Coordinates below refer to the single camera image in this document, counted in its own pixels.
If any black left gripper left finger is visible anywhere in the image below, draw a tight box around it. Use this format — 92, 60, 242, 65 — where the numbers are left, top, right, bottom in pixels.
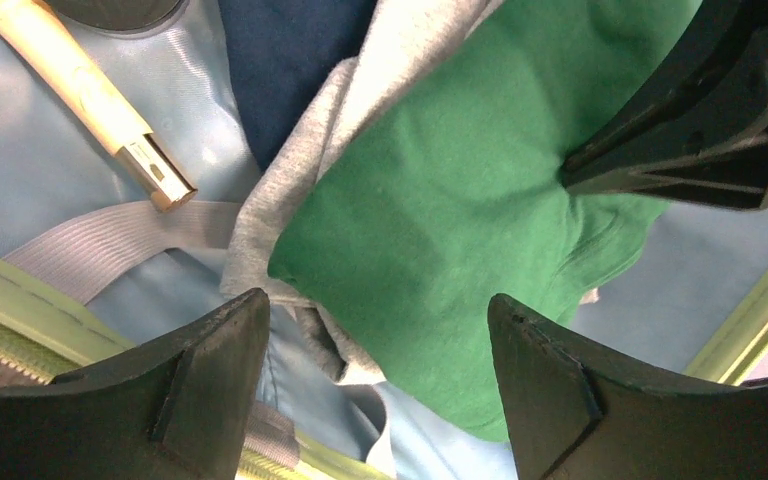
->
52, 287, 271, 480

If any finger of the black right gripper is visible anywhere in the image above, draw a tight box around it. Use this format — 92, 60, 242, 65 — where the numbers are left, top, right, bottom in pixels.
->
561, 1, 768, 211

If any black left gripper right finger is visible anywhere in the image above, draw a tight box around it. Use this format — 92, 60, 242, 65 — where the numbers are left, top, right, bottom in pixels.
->
488, 294, 739, 479

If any green ribbed hard-shell suitcase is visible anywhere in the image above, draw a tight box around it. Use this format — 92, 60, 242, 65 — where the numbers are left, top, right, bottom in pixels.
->
0, 1, 768, 479

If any dark green garment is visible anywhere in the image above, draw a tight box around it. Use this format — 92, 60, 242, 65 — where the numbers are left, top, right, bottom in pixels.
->
267, 1, 698, 442

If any grey garment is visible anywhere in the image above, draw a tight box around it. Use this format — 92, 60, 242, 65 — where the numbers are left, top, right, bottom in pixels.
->
219, 0, 505, 387

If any navy blue folded garment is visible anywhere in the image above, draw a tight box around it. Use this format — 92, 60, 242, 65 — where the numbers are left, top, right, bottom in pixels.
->
218, 0, 376, 171

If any black round jar lid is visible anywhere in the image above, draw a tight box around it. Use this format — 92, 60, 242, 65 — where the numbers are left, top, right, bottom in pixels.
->
46, 0, 186, 32

